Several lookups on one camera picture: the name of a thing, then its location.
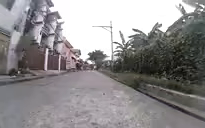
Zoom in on grey concrete pavement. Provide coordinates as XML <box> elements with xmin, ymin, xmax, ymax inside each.
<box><xmin>0</xmin><ymin>69</ymin><xmax>71</xmax><ymax>88</ymax></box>

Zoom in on concrete kerb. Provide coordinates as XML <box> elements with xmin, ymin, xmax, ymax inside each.
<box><xmin>99</xmin><ymin>70</ymin><xmax>205</xmax><ymax>126</ymax></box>

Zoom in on brown fence with white posts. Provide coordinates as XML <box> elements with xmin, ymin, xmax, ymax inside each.
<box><xmin>18</xmin><ymin>44</ymin><xmax>78</xmax><ymax>72</ymax></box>

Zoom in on dense banana plants and bushes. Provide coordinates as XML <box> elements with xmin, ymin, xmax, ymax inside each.
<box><xmin>101</xmin><ymin>0</ymin><xmax>205</xmax><ymax>84</ymax></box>

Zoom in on grass verge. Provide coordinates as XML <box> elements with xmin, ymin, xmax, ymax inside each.
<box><xmin>98</xmin><ymin>69</ymin><xmax>205</xmax><ymax>99</ymax></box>

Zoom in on tree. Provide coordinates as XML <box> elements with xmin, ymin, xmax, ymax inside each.
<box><xmin>87</xmin><ymin>49</ymin><xmax>108</xmax><ymax>70</ymax></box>

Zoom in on grey concrete road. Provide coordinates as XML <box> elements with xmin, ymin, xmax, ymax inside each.
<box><xmin>0</xmin><ymin>69</ymin><xmax>205</xmax><ymax>128</ymax></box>

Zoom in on row of white buildings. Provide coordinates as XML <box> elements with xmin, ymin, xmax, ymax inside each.
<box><xmin>0</xmin><ymin>0</ymin><xmax>88</xmax><ymax>76</ymax></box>

